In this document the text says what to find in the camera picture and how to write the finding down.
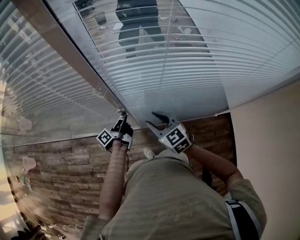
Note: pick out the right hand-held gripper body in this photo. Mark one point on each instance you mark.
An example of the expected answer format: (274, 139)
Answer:
(175, 138)

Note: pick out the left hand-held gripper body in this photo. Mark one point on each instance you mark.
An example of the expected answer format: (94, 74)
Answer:
(105, 138)

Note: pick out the cluster of small floor items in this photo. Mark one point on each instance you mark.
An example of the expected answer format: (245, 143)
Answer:
(23, 179)

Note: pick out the person's right forearm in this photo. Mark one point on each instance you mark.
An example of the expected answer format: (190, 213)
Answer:
(211, 161)

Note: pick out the person's light trousers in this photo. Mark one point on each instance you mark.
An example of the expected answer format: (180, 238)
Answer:
(173, 154)

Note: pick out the dark waste bin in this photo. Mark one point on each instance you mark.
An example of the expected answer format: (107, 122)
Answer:
(101, 18)

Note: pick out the black office chair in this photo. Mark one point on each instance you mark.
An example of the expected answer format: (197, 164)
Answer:
(138, 18)

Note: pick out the person's left forearm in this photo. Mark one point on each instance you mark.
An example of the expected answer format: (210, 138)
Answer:
(112, 182)

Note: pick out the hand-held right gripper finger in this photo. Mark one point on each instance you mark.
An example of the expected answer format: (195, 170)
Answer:
(155, 131)
(164, 117)

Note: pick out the person's light short-sleeved shirt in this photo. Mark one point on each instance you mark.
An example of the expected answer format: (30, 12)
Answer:
(168, 201)

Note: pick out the black baseboard strip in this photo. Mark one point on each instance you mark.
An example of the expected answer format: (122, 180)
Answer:
(232, 140)

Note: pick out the glass partition frame post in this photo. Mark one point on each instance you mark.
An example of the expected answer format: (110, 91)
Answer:
(59, 47)

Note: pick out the small silver cylinder object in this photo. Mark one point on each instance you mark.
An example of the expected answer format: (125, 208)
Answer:
(121, 109)

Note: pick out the pink plastic bucket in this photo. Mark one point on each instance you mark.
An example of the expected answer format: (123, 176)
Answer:
(29, 164)

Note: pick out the person's left shoe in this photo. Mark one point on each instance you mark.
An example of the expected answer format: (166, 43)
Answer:
(148, 152)

